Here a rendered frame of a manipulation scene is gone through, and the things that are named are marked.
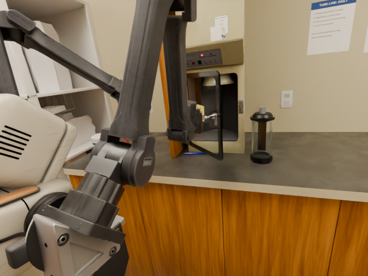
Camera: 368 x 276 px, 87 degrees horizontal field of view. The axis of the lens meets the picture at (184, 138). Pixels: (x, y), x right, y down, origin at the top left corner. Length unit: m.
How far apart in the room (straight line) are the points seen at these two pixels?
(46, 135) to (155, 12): 0.30
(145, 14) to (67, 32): 1.72
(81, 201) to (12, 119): 0.18
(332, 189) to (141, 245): 1.04
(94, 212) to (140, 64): 0.26
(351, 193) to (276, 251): 0.43
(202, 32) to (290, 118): 0.84
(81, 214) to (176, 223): 0.83
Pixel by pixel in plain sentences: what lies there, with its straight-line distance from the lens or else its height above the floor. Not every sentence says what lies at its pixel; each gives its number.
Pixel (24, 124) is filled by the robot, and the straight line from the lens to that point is 0.42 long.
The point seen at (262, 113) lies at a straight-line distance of 0.97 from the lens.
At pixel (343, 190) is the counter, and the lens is 0.92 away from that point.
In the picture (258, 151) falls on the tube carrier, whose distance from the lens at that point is 1.00.
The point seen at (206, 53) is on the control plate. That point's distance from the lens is 0.97.
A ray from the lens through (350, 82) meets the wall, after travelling 1.57.
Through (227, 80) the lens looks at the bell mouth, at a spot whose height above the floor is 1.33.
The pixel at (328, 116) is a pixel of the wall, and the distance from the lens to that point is 1.58.
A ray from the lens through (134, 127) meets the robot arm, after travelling 0.36.
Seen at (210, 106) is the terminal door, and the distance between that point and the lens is 0.88.
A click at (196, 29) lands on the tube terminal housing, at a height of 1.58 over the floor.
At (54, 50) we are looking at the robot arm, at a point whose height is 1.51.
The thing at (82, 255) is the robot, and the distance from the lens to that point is 0.37.
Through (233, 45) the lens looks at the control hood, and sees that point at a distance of 0.94.
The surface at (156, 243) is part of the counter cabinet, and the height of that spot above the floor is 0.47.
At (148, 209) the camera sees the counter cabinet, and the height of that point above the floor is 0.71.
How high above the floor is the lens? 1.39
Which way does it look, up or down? 18 degrees down
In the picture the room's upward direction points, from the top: 6 degrees counter-clockwise
